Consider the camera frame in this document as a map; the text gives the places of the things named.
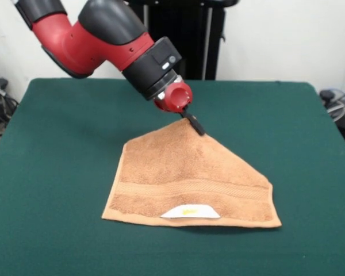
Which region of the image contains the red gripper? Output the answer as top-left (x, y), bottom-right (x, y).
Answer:
top-left (153, 80), bottom-right (206, 136)

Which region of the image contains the orange terry towel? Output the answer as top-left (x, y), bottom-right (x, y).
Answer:
top-left (100, 118), bottom-right (282, 228)

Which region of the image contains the dark green table cloth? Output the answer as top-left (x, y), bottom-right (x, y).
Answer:
top-left (0, 78), bottom-right (345, 276)

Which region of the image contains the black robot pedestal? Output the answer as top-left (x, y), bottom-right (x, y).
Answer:
top-left (122, 0), bottom-right (242, 81)

